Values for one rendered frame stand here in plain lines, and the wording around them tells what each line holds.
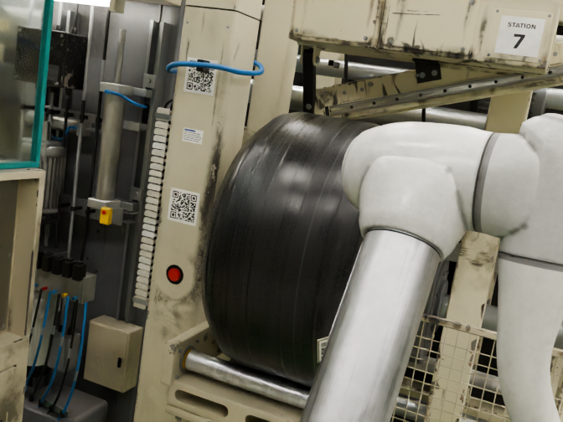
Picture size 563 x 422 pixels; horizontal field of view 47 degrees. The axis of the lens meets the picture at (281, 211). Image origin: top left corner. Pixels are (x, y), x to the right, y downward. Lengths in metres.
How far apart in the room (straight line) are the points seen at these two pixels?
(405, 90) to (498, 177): 0.90
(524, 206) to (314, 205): 0.44
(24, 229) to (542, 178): 1.05
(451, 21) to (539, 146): 0.76
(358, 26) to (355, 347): 0.97
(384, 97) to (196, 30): 0.52
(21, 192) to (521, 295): 1.03
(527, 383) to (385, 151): 0.34
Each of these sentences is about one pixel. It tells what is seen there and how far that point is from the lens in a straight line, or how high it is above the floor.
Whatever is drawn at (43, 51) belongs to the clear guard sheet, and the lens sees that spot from 1.43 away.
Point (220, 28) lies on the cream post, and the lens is 1.42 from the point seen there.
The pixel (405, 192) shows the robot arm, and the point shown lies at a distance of 0.81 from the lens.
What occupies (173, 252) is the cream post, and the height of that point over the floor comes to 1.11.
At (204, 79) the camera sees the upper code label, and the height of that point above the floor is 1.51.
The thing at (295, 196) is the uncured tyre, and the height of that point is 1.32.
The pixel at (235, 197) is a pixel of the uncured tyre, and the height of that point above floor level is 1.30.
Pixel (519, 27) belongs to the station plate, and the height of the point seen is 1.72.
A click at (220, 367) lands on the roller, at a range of 1.41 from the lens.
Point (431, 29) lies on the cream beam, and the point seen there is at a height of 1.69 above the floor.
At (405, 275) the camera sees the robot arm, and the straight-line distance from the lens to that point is 0.79.
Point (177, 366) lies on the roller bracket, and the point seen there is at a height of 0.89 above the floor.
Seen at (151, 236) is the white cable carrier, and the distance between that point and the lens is 1.53.
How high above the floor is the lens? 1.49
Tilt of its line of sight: 10 degrees down
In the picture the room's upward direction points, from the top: 9 degrees clockwise
